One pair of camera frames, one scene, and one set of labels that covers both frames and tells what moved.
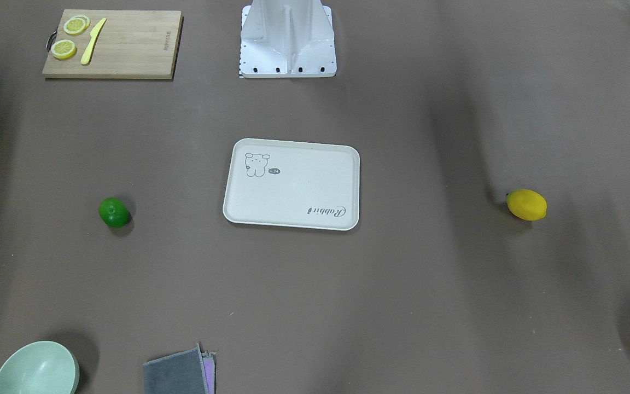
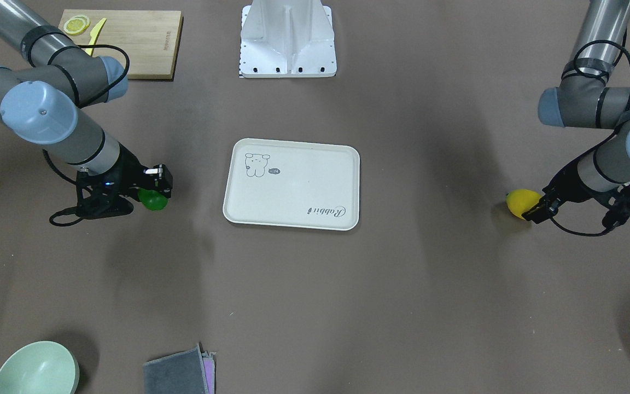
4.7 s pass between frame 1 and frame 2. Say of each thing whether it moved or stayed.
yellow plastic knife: stayed
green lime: moved
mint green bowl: stayed
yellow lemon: stayed
